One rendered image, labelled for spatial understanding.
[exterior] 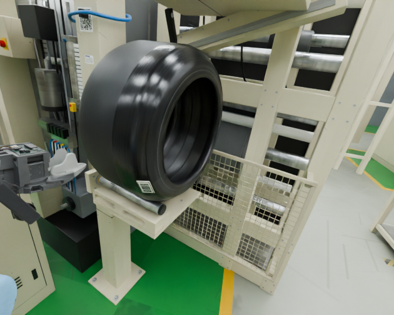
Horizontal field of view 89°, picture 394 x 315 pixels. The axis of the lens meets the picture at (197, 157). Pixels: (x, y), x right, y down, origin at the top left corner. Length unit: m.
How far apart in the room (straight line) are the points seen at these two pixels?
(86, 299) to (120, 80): 1.40
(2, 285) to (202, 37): 1.03
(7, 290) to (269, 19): 1.03
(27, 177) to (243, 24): 0.90
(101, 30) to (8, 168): 0.60
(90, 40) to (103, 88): 0.34
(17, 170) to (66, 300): 1.32
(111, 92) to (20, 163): 0.27
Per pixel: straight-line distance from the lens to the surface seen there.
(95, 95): 0.65
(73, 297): 1.72
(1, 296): 0.42
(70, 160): 0.54
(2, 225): 1.30
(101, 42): 0.92
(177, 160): 1.04
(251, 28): 1.00
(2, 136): 1.20
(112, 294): 1.66
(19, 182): 0.49
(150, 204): 0.80
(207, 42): 1.07
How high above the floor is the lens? 1.42
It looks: 25 degrees down
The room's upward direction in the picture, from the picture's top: 8 degrees clockwise
